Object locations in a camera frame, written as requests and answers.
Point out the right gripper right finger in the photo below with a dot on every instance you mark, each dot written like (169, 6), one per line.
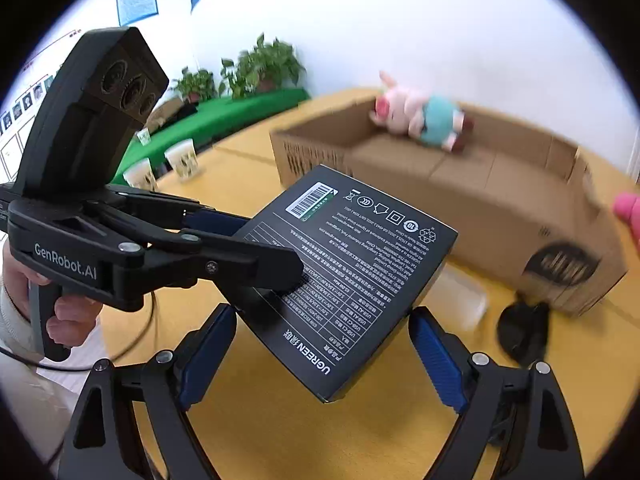
(523, 412)

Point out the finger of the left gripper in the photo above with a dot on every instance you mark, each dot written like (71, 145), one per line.
(187, 258)
(144, 215)

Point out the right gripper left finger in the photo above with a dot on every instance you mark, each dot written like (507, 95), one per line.
(103, 440)

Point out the black sunglasses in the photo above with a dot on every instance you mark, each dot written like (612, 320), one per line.
(523, 330)

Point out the clear phone case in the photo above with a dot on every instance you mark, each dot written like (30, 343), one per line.
(457, 301)

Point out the black UGREEN product box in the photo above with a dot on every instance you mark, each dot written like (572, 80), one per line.
(368, 259)

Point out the pink pig plush toy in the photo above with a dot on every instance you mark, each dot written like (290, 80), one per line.
(432, 120)

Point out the person's left hand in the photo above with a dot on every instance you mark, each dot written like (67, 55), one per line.
(70, 321)

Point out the leaf-patterned paper cup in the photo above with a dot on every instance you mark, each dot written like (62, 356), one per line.
(182, 159)
(140, 175)

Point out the green cloth covered shelf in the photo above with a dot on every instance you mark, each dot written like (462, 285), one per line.
(214, 120)

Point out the small potted green plant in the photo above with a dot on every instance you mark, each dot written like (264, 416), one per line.
(195, 87)

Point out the large potted green plant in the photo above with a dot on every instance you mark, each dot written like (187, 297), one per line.
(268, 66)

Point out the open cardboard box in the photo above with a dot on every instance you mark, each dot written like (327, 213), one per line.
(520, 197)

